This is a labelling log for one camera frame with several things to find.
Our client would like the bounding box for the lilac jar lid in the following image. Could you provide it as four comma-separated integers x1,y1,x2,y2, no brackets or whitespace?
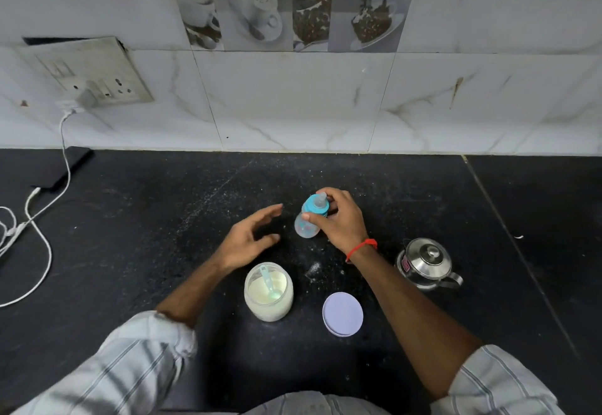
322,292,364,338

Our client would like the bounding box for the person's left hand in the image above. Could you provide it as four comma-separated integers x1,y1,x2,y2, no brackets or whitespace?
217,202,285,275

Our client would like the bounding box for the white charging cable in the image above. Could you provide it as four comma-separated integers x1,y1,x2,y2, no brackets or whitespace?
0,186,53,309
0,108,78,260

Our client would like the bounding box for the red thread bracelet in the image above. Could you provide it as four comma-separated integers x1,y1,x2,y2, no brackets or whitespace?
346,238,379,264

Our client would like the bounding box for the small green measuring scoop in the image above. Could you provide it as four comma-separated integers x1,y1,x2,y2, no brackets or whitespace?
257,266,285,300

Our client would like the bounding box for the white charger plug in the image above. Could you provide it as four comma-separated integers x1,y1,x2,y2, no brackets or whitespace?
56,90,97,113

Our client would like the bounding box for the small steel pot with lid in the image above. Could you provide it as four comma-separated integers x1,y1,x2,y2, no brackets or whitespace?
394,238,464,292

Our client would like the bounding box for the person's right hand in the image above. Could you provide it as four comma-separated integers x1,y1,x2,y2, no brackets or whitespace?
300,187,370,260

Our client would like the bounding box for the person's left forearm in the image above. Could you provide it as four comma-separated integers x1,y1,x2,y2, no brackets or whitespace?
155,257,236,328

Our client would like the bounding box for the glass milk powder jar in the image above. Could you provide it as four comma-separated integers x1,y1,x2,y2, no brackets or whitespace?
243,262,295,323

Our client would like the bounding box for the blue bottle cap with nipple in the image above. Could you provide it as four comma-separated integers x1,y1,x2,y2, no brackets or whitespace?
302,191,331,218

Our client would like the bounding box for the grey wall socket plate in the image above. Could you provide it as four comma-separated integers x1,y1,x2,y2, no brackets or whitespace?
14,36,155,108

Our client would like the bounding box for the clear plastic baby bottle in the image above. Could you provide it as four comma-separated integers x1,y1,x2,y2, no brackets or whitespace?
293,212,323,239

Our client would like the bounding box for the black phone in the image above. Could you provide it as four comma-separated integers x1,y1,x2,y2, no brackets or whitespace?
30,146,94,191

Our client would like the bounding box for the person's right forearm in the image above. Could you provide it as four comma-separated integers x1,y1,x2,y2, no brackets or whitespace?
350,245,485,399

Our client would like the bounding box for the grey striped shirt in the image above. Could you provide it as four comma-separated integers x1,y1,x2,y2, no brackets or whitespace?
9,311,565,415

